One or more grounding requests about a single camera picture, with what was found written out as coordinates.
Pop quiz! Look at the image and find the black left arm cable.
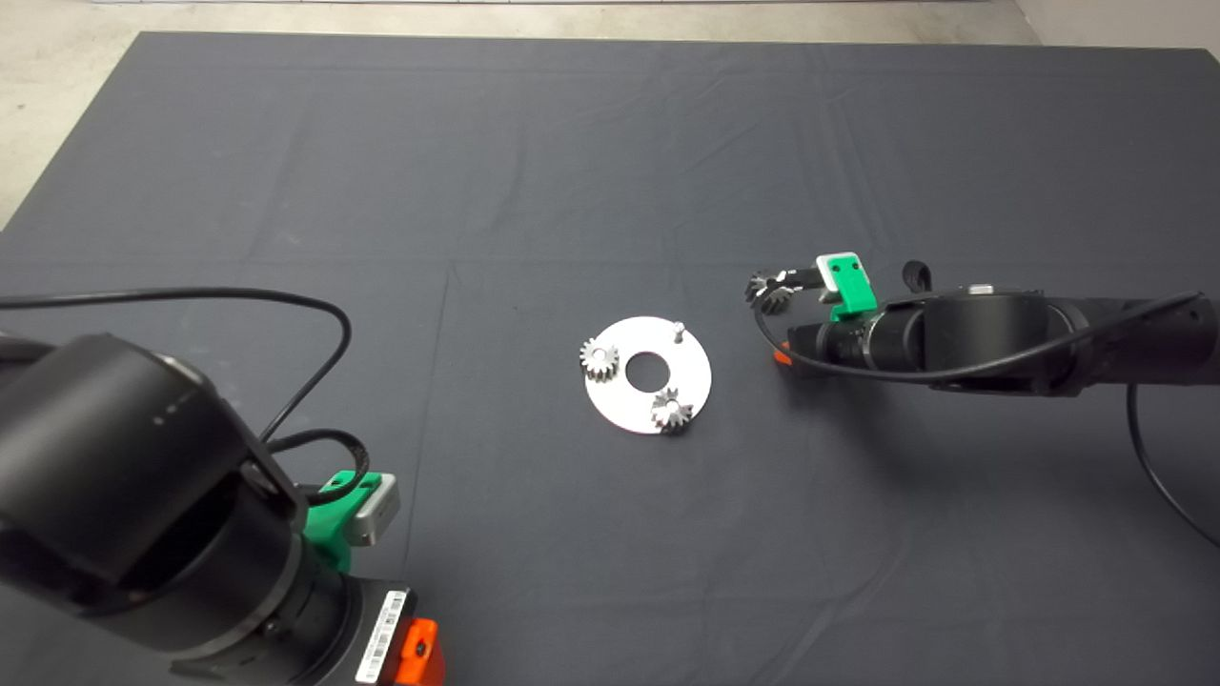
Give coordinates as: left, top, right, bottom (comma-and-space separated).
0, 288, 373, 506

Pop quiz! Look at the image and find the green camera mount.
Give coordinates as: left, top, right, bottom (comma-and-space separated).
305, 470, 382, 573
827, 252, 878, 323

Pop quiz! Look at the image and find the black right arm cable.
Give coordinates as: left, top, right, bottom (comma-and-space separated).
753, 267, 1220, 552

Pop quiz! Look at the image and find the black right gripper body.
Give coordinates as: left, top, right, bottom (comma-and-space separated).
786, 319, 849, 377

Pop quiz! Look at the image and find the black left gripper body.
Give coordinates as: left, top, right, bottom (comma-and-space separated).
329, 583, 417, 686

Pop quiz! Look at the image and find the silver left camera box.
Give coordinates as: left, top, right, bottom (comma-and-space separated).
343, 474, 401, 547

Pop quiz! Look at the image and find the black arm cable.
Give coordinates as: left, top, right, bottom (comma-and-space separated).
0, 288, 373, 506
753, 267, 1220, 552

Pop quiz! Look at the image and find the green left camera mount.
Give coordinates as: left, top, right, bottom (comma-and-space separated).
305, 470, 382, 573

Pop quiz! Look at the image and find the large steel gear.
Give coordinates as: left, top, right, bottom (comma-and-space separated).
745, 270, 792, 315

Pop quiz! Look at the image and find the green right camera mount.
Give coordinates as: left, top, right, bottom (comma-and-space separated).
827, 252, 878, 323

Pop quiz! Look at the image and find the silver right camera box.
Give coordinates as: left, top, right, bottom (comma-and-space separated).
815, 252, 864, 304

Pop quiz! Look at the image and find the silver camera box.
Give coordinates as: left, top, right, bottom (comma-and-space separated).
343, 474, 401, 547
815, 252, 864, 304

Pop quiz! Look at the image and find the dark grey table cloth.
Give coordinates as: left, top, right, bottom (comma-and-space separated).
0, 30, 1220, 686

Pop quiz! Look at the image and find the small steel gear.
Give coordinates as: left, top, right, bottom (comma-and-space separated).
650, 387, 697, 436
579, 337, 622, 382

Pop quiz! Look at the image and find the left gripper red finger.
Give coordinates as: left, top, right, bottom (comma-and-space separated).
393, 617, 445, 686

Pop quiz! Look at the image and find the round metal plate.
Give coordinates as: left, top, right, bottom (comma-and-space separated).
583, 316, 713, 436

